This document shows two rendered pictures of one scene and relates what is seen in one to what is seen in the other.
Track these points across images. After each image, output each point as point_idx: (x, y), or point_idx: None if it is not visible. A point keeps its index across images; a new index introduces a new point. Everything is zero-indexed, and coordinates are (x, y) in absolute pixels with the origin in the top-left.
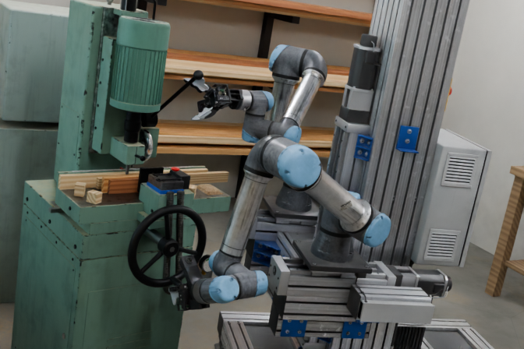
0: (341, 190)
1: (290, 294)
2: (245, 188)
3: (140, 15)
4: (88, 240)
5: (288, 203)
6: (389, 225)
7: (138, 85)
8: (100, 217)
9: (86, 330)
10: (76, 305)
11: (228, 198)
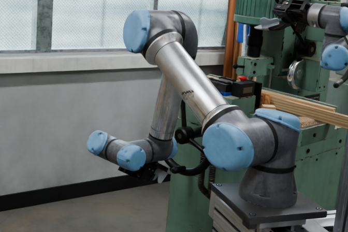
0: (185, 74)
1: (215, 220)
2: None
3: None
4: (178, 122)
5: None
6: (232, 143)
7: None
8: (186, 105)
9: (175, 204)
10: (170, 177)
11: (300, 130)
